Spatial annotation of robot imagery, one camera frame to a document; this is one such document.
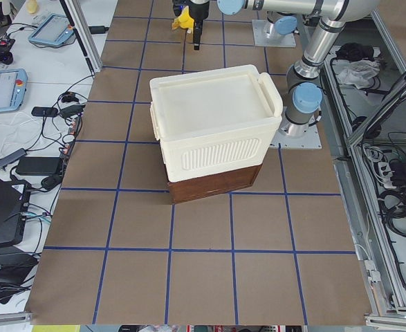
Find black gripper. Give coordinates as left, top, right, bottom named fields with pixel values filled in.
left=173, top=0, right=210, bottom=50

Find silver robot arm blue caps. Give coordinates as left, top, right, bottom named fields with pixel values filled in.
left=217, top=0, right=379, bottom=138

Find second robot base blue cap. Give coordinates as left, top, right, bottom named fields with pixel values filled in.
left=251, top=12, right=297, bottom=48

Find dark wooden drawer cabinet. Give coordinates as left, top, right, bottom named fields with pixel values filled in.
left=167, top=164, right=262, bottom=203

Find yellow plush toy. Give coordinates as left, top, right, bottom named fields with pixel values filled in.
left=172, top=6, right=194, bottom=34

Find cream plastic storage box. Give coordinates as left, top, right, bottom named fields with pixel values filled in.
left=149, top=65, right=283, bottom=183

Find far blue teach pendant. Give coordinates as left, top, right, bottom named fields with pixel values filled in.
left=28, top=14, right=75, bottom=48

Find blue teach pendant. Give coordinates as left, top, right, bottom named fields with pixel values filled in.
left=0, top=68, right=28, bottom=113
left=28, top=14, right=75, bottom=48

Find crumpled white cloth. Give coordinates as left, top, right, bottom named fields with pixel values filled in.
left=337, top=59, right=380, bottom=89

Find near blue teach pendant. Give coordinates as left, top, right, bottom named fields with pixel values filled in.
left=0, top=68, right=28, bottom=113

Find black power adapter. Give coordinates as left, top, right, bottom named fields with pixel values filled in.
left=16, top=156, right=61, bottom=176

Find black laptop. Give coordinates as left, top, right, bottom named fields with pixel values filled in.
left=0, top=179, right=30, bottom=247

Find aluminium frame post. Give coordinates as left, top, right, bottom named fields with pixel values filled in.
left=59, top=0, right=102, bottom=75

